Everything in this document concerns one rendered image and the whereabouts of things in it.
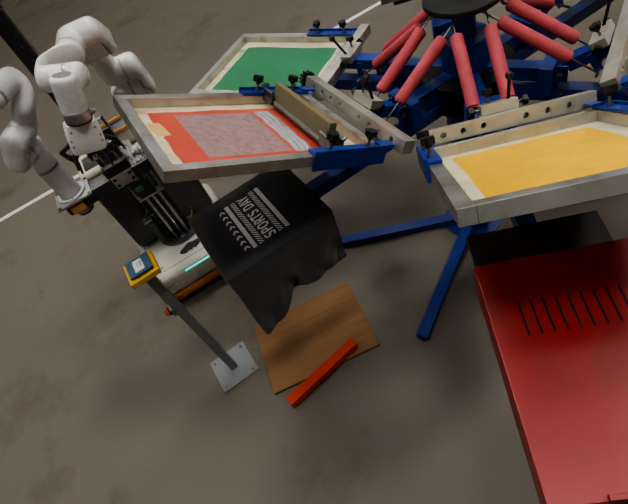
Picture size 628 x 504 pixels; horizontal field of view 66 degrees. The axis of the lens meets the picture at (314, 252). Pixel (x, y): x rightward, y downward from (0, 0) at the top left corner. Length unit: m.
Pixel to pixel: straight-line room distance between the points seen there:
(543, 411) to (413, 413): 1.24
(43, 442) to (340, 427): 1.73
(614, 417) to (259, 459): 1.70
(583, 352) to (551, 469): 0.28
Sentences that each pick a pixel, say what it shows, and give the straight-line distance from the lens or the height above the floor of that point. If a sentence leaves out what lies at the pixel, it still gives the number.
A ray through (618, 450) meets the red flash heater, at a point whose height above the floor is 1.11.
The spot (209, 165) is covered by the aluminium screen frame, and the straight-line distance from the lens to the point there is 1.44.
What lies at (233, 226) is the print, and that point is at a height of 0.95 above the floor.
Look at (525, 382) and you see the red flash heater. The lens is 1.26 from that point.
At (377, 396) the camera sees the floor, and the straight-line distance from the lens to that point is 2.47.
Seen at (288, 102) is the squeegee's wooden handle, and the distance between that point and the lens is 1.92.
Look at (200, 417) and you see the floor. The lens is 2.76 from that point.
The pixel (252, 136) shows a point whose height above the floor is 1.30.
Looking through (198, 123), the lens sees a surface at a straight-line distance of 1.81.
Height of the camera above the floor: 2.26
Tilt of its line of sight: 48 degrees down
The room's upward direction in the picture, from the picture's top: 25 degrees counter-clockwise
